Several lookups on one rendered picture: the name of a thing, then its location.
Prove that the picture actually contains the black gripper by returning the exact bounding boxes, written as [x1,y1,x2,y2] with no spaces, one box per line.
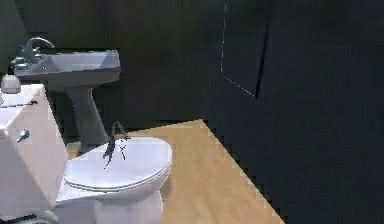
[102,120,131,170]

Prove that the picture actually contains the white toilet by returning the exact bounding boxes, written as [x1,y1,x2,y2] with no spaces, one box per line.
[0,83,174,224]

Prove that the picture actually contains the silver toilet flush lever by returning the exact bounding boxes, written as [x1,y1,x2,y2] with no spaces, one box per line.
[16,128,31,144]

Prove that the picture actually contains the white round container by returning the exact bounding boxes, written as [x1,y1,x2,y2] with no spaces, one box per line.
[0,73,22,95]

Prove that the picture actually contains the silver curved faucet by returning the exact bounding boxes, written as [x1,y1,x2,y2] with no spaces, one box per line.
[19,36,56,62]

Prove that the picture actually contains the dark flat panel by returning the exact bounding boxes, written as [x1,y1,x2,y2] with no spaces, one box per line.
[219,0,272,100]

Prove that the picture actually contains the grey pedestal sink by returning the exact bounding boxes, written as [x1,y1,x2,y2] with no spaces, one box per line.
[10,49,122,154]

